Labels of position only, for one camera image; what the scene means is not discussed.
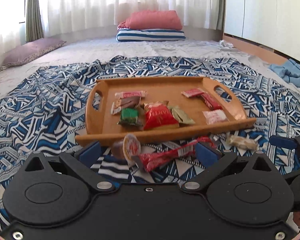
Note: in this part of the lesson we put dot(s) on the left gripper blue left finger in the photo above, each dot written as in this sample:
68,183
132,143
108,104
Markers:
78,164

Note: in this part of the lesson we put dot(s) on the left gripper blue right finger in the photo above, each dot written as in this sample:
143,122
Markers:
214,162

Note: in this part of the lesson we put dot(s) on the white pink pastry packet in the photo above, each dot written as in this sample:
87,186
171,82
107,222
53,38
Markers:
215,116

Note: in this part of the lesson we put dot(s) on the jelly cup with lid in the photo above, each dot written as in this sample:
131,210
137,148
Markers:
126,148

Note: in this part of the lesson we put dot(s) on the olive gold snack packet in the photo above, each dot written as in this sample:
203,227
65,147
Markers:
180,115

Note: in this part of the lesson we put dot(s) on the small red snack packet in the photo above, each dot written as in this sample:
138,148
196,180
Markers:
211,103

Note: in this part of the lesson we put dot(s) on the dark red long packet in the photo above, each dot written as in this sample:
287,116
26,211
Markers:
150,161

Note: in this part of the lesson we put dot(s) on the green snack packet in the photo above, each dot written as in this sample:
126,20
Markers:
129,116

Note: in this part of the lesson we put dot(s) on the red square snack packet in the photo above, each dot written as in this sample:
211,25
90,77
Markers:
192,92

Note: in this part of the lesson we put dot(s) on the red Marth snack bag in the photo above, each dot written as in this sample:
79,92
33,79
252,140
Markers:
158,116

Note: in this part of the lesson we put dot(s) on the long red snack bar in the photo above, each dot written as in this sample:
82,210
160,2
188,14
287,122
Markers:
122,95

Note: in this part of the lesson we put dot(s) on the brown almond chocolate packet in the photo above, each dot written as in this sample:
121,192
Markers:
120,104

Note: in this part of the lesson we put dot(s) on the person's right hand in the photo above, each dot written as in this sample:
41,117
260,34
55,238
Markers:
296,218

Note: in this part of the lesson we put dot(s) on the blue patterned blanket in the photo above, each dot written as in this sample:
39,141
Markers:
46,110

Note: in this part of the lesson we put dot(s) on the wooden serving tray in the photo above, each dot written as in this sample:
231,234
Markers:
103,127

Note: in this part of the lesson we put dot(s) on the light blue cloth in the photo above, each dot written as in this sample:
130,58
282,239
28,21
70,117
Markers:
289,71

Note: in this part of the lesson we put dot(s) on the crumpled white tissue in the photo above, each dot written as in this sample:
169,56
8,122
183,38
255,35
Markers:
226,44

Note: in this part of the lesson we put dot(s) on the purple floral pillow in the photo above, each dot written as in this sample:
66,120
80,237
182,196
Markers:
30,51

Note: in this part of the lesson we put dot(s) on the blue white striped cushion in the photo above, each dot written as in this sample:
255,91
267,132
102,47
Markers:
130,35

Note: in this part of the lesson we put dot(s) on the green drape curtain left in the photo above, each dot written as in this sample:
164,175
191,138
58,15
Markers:
33,21

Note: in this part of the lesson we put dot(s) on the green drape curtain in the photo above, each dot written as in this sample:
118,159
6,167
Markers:
33,21
221,15

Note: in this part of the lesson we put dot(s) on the pink red pillow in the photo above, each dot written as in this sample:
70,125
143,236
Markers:
148,19

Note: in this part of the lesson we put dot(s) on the green drape curtain right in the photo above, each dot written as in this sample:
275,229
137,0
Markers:
221,15

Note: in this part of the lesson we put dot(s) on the white wardrobe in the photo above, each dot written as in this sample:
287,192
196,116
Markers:
272,23

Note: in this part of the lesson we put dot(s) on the white sheer curtain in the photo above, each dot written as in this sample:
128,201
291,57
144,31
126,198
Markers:
68,16

